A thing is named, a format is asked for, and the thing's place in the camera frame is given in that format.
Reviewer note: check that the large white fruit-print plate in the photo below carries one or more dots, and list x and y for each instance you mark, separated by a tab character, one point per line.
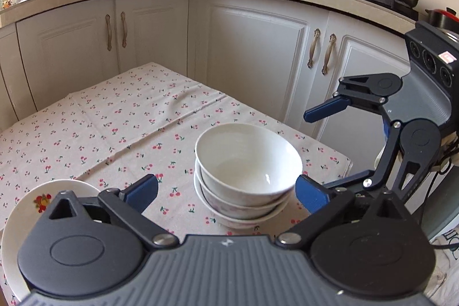
96	188

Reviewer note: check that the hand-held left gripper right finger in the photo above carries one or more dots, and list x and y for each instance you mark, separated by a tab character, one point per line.
310	196

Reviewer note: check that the cherry print tablecloth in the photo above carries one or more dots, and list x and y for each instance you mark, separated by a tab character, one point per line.
107	119

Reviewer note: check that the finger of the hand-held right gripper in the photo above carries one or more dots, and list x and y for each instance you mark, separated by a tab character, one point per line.
384	153
324	109

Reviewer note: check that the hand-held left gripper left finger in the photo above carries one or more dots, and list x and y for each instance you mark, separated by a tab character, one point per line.
140	193

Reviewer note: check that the white printed garment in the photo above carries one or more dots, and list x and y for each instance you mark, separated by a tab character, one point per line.
448	255

